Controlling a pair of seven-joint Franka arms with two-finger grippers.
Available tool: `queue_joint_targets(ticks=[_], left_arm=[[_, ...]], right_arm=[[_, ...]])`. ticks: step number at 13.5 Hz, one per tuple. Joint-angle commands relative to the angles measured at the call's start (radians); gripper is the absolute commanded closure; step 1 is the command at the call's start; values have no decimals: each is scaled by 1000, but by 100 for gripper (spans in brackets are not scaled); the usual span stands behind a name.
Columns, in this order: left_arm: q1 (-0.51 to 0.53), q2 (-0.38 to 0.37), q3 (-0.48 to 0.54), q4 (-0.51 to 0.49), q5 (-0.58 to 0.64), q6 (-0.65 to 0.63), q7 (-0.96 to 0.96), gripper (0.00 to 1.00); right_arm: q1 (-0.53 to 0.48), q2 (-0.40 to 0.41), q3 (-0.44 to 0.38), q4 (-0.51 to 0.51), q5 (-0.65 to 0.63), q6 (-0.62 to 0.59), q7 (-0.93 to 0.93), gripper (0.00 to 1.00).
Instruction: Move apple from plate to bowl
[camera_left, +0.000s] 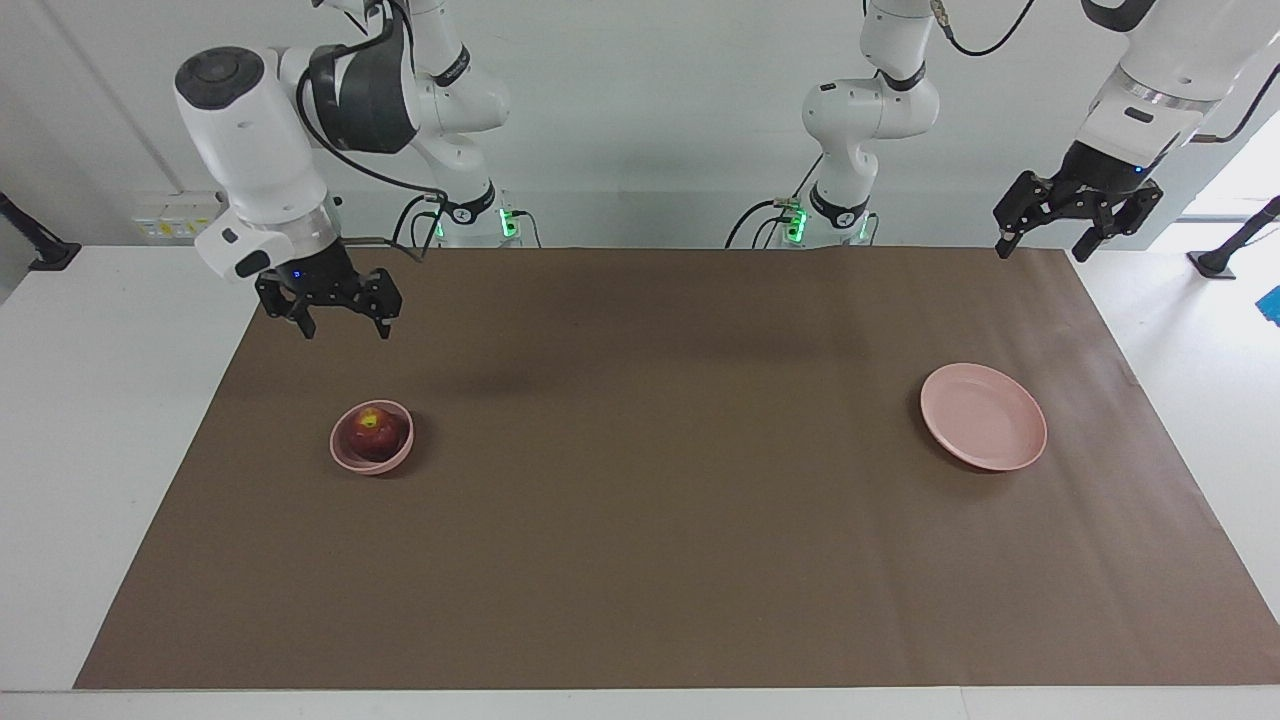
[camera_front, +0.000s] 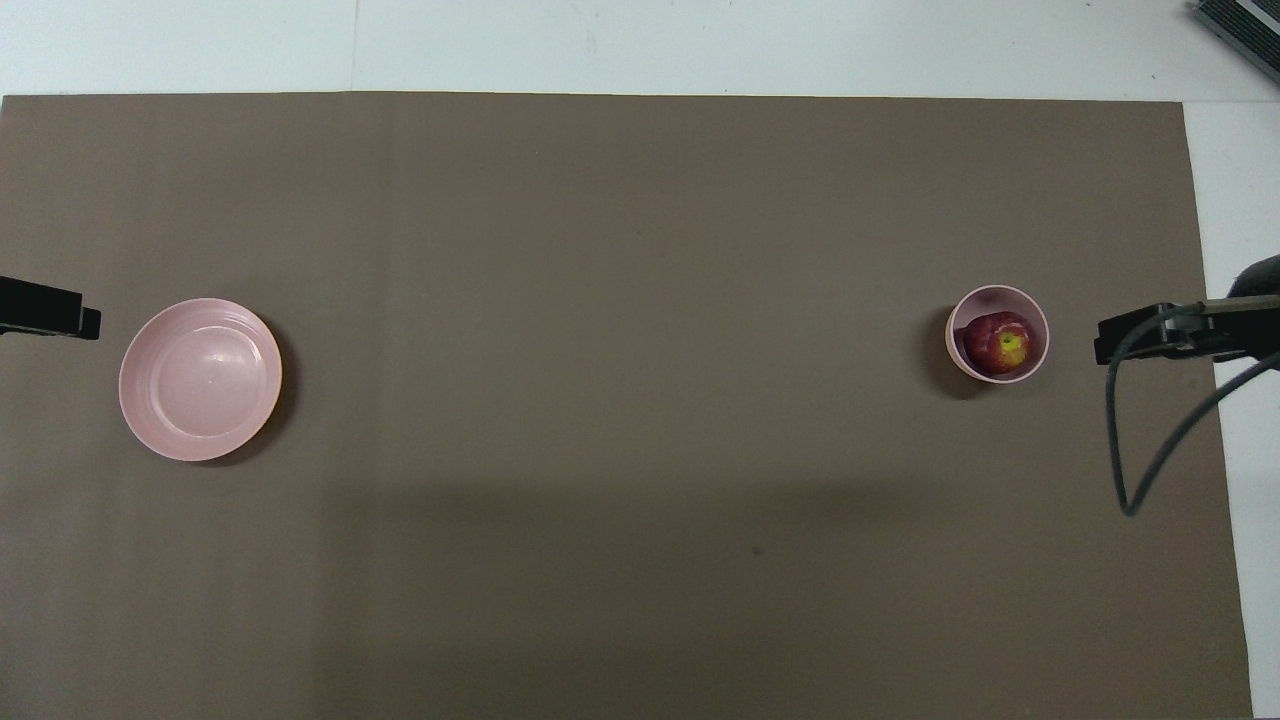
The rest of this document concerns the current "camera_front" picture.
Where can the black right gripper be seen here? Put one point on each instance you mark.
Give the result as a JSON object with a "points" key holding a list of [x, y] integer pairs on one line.
{"points": [[1255, 335]]}

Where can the red apple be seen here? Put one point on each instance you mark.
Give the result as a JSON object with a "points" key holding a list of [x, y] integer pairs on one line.
{"points": [[995, 345]]}

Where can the pink plate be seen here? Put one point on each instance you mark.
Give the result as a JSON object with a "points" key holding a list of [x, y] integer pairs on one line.
{"points": [[200, 380]]}

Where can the pink bowl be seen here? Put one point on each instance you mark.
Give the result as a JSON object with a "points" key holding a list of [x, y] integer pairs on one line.
{"points": [[958, 330]]}

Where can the grey ribbed device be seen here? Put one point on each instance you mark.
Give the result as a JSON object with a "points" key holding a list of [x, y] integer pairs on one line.
{"points": [[1245, 25]]}

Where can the brown table mat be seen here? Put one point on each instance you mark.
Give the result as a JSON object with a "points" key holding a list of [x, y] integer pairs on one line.
{"points": [[640, 450]]}

